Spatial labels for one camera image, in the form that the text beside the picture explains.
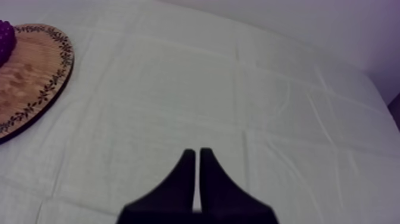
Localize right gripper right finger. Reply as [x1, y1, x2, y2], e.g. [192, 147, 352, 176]
[199, 147, 280, 224]

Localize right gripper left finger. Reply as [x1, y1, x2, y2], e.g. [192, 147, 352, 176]
[116, 148, 196, 224]

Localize round wooden board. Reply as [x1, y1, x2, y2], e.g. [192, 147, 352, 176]
[0, 23, 75, 145]

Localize purple toy grapes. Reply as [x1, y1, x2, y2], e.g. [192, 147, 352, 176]
[0, 20, 17, 67]

